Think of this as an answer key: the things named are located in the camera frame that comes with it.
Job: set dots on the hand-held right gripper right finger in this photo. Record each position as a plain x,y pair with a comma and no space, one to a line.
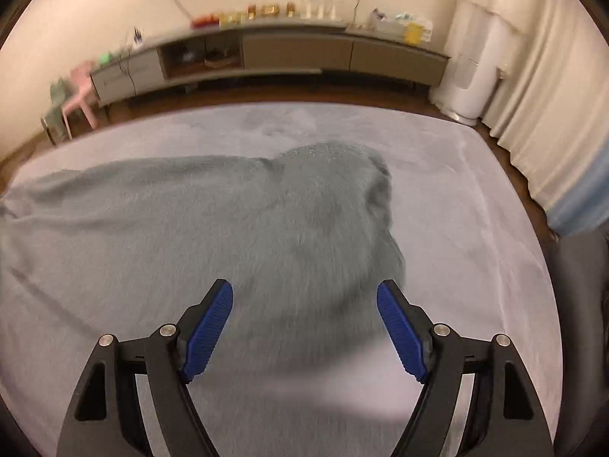
402,331

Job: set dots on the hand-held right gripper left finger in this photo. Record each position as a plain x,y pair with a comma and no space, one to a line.
209,328

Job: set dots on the grey fuzzy sweater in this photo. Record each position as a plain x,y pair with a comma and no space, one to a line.
228,247

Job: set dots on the light grey bed blanket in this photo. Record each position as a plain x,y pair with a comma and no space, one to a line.
476,247

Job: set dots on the pink plastic chair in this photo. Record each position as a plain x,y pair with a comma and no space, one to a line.
82,95

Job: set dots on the green plastic chair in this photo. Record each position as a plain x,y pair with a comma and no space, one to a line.
56,104

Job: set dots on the long grey tv cabinet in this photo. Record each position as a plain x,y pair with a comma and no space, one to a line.
266,54

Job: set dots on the white tower air conditioner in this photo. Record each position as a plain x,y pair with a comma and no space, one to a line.
471,57

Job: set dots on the cream curtain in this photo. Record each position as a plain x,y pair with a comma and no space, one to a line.
552,90

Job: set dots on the row of small shelf ornaments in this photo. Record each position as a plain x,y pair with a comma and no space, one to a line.
266,12

